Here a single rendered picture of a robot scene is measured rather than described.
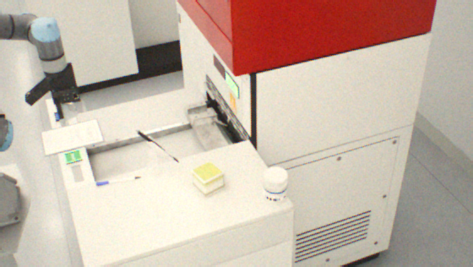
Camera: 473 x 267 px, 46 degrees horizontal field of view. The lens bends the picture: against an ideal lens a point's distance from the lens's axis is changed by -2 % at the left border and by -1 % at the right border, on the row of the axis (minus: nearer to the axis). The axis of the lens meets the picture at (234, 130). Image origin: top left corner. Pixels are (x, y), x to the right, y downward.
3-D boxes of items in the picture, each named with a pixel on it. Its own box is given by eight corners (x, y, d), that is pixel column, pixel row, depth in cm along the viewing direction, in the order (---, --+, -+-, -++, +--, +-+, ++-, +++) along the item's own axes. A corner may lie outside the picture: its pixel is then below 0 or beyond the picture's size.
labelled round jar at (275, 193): (280, 187, 173) (281, 163, 167) (290, 202, 168) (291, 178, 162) (259, 193, 171) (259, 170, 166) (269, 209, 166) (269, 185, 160)
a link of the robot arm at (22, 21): (2, 8, 164) (19, 19, 158) (36, 11, 172) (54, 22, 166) (-2, 34, 167) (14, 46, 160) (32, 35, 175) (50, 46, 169)
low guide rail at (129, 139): (210, 120, 226) (210, 114, 224) (212, 123, 225) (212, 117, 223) (87, 152, 212) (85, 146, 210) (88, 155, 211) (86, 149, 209)
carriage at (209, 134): (203, 110, 226) (203, 104, 225) (237, 165, 199) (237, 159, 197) (185, 115, 224) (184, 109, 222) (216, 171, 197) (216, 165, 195)
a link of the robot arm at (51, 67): (40, 63, 161) (37, 51, 167) (44, 77, 164) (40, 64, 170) (66, 58, 163) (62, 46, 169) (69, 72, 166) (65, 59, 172)
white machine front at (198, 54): (187, 62, 263) (179, -19, 238) (257, 169, 202) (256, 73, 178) (181, 64, 262) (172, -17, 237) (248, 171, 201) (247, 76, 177)
